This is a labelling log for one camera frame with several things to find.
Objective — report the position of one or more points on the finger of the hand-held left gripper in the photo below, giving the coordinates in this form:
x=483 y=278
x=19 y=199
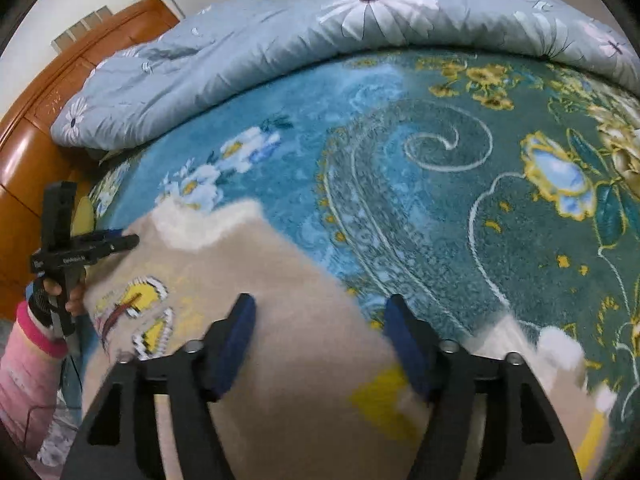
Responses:
x=119 y=243
x=112 y=233

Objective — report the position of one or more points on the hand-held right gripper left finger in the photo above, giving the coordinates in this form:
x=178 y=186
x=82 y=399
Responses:
x=234 y=347

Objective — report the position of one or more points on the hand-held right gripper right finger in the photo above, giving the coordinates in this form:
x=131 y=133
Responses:
x=404 y=342

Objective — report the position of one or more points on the beige fleece garment yellow print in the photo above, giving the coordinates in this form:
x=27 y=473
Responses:
x=300 y=340

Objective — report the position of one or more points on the person's left forearm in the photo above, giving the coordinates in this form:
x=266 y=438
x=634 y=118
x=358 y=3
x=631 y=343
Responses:
x=27 y=385

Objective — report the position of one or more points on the person's left hand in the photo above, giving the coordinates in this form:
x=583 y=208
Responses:
x=49 y=292

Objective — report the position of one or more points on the wooden headboard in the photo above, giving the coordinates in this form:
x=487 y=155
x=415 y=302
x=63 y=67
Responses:
x=30 y=160

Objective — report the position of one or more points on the teal floral blanket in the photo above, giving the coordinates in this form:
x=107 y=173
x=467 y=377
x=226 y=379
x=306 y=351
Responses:
x=400 y=185

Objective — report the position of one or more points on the white ribbed radiator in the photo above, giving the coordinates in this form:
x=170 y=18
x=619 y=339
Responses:
x=82 y=27

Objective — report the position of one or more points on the grey floral sheet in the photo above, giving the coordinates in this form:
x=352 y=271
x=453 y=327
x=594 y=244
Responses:
x=57 y=437

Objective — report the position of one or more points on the light blue floral quilt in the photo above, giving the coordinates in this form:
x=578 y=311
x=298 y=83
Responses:
x=250 y=55

